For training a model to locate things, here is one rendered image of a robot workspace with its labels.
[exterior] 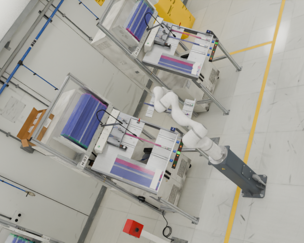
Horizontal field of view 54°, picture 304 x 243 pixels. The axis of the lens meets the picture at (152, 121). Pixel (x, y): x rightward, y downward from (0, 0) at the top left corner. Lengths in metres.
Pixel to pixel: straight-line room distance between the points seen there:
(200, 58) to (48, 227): 3.08
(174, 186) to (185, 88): 1.24
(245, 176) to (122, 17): 2.34
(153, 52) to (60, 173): 2.20
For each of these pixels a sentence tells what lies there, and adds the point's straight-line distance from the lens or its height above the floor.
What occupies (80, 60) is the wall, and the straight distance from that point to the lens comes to 4.93.
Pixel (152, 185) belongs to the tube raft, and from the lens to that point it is 3.03.
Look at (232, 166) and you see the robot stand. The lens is 2.82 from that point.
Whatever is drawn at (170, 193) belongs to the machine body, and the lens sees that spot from 3.60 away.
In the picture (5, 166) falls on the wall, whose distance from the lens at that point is 4.32.
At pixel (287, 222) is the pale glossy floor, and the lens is 3.07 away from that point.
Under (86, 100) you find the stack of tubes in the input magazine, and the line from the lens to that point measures 3.08.
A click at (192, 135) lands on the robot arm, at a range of 2.47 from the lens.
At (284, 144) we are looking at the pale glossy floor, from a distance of 3.41.
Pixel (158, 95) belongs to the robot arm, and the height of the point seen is 1.37.
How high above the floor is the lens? 2.72
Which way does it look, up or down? 33 degrees down
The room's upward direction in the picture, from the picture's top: 51 degrees counter-clockwise
